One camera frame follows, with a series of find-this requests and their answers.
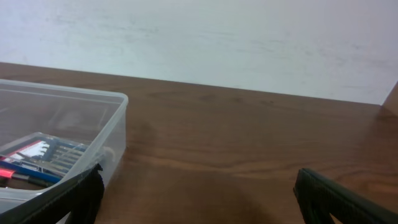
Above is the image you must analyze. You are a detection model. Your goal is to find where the blue precision screwdriver set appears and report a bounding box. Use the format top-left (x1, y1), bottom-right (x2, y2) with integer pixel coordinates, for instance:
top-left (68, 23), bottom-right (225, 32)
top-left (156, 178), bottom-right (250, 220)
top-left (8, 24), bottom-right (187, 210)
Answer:
top-left (1, 133), bottom-right (88, 183)

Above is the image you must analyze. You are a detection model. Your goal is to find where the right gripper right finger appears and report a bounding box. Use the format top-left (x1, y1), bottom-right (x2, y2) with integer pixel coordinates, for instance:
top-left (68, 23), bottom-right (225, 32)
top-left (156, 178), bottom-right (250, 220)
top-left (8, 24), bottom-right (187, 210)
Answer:
top-left (294, 168), bottom-right (397, 224)

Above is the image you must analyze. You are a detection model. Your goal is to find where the clear plastic container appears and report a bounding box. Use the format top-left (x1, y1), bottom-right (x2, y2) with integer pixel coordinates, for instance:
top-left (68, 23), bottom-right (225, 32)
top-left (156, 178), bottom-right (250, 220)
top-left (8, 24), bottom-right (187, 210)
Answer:
top-left (0, 78), bottom-right (129, 215)

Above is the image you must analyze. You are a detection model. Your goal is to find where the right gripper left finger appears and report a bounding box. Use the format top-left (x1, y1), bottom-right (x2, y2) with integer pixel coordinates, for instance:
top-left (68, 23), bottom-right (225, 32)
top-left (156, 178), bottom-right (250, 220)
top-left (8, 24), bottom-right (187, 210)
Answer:
top-left (1, 164), bottom-right (104, 224)

